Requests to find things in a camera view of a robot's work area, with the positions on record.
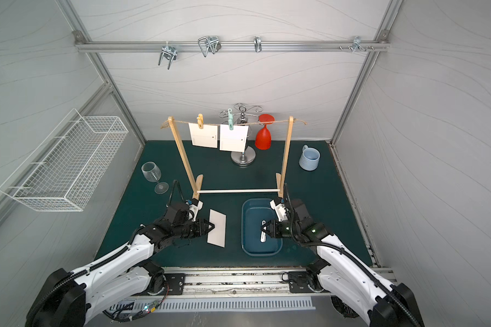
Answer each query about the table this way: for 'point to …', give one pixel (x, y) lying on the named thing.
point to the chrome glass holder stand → (247, 157)
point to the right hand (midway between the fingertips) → (263, 227)
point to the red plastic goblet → (264, 137)
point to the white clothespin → (263, 236)
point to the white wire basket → (61, 173)
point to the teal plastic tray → (253, 212)
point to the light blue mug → (309, 158)
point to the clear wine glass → (152, 173)
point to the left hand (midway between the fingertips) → (211, 228)
